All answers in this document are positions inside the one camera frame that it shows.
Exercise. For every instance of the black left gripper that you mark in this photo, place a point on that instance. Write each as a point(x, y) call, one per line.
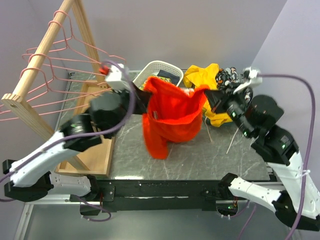
point(141, 98)

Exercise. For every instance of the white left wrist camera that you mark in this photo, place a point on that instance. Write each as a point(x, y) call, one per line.
point(114, 77)

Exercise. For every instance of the wooden clothes rack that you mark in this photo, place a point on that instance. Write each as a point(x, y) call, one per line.
point(38, 84)

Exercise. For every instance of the black white orange patterned garment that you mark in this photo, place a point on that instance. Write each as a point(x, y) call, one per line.
point(227, 80)

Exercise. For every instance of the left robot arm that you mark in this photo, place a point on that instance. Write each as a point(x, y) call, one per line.
point(32, 177)

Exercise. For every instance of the white plastic laundry basket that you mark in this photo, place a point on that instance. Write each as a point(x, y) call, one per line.
point(153, 68)

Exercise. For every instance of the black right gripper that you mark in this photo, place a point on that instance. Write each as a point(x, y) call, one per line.
point(217, 98)

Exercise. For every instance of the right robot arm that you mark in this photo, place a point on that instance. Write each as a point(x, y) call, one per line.
point(277, 147)

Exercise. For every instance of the dark navy garment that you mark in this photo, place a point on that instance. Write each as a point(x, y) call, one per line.
point(174, 79)

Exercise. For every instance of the yellow garment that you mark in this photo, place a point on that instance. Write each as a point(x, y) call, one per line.
point(195, 77)

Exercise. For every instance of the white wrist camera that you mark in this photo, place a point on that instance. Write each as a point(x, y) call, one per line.
point(114, 77)
point(251, 79)

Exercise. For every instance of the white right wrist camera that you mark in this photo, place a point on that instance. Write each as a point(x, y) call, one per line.
point(251, 79)

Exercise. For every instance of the orange mesh shorts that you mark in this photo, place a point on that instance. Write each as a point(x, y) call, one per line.
point(172, 116)

